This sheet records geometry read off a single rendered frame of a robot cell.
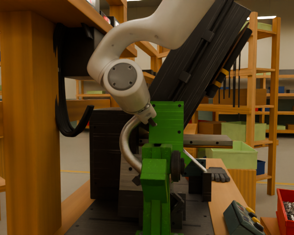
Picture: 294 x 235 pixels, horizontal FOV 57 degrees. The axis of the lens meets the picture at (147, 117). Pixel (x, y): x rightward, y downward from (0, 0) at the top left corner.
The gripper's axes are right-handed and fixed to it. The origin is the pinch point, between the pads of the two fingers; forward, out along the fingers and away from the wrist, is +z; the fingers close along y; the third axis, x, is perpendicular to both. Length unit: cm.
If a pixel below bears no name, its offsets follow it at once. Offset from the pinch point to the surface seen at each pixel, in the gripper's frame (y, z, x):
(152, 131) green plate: -5.2, 5.9, 1.0
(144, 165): -15.6, -22.9, 8.9
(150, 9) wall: 492, 779, -336
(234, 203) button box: -39.1, 8.8, -2.8
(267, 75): 35, 766, -432
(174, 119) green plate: -7.2, 5.5, -7.0
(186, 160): -19.7, 5.7, -0.9
